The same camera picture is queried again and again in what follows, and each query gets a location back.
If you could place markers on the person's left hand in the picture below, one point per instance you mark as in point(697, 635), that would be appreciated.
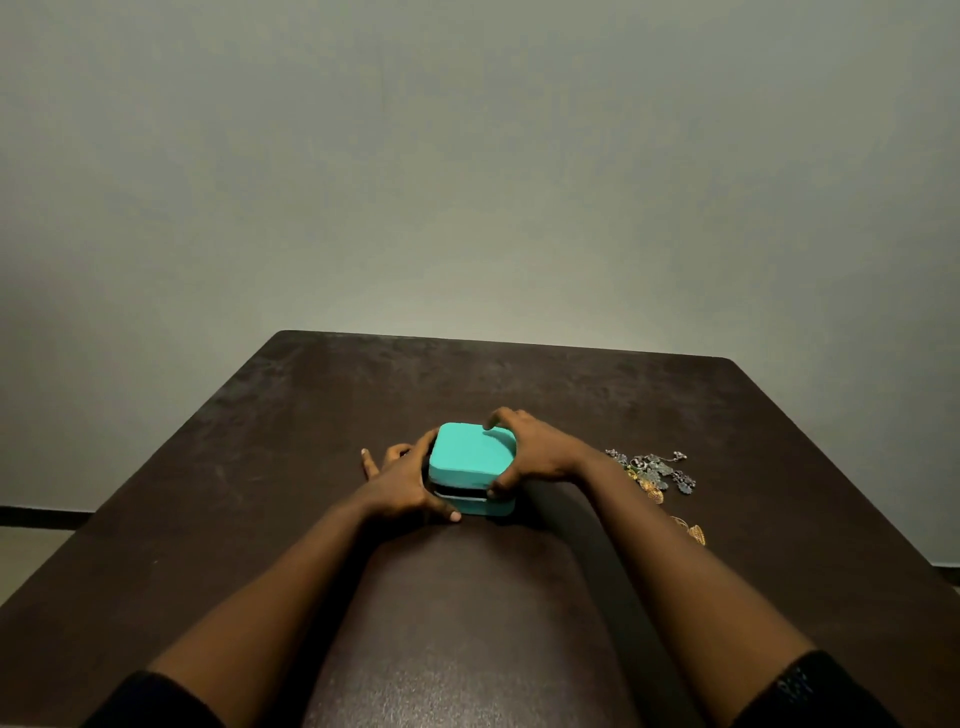
point(397, 491)

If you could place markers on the person's right hand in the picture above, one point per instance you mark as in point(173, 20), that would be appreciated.
point(544, 454)

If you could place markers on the person's left thumb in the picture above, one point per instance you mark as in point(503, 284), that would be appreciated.
point(442, 510)

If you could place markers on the person's left little finger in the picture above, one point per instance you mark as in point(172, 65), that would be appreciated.
point(370, 465)

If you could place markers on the person's right thumb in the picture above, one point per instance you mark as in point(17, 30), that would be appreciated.
point(503, 484)

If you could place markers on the teal jewelry box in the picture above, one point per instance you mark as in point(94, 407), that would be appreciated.
point(469, 455)

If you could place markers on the person's left forearm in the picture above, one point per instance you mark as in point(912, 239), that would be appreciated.
point(285, 592)

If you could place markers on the person's right forearm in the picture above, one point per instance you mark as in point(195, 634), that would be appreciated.
point(675, 577)

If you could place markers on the gold filigree earring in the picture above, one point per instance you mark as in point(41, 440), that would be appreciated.
point(649, 489)
point(694, 532)

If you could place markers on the pile of silver jewelry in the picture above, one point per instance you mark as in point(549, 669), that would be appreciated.
point(660, 471)

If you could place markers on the black left sleeve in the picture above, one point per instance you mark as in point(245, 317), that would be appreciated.
point(150, 705)

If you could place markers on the black sleeve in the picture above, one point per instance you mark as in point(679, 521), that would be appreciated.
point(814, 694)
point(150, 705)

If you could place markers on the black right sleeve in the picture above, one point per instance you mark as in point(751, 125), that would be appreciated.
point(814, 694)

